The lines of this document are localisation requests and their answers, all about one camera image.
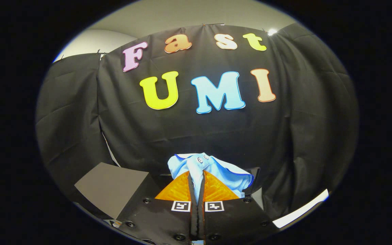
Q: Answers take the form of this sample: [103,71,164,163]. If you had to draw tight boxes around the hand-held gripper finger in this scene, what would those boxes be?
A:
[199,170,280,245]
[116,170,199,245]

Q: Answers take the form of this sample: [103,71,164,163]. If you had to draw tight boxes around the light blue polo shirt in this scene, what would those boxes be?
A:
[167,152,254,199]

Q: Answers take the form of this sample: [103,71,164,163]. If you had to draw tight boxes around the black backdrop cloth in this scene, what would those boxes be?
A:
[36,23,359,222]

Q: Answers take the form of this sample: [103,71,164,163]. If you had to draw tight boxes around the dark grey cabinet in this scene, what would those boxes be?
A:
[75,163,169,220]

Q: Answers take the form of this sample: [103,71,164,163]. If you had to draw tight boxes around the white board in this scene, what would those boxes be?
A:
[273,189,329,228]

